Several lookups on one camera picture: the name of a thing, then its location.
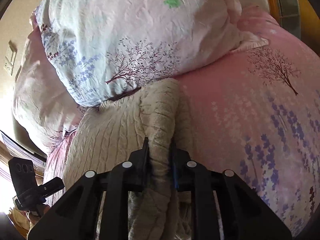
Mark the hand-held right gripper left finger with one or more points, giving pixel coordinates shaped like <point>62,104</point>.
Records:
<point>143,165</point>

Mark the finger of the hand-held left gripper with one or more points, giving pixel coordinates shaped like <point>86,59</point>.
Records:
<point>51,186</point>

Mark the pink floral pillow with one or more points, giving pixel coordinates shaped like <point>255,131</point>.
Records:
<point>37,100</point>

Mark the white wall switch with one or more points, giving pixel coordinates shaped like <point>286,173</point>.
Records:
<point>10,57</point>

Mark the pink floral bed sheet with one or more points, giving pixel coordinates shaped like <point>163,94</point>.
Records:
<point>237,105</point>

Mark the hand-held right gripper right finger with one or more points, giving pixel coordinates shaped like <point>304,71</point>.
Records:
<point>176,167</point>

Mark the tree print floral pillow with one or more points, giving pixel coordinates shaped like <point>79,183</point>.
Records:
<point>125,30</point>

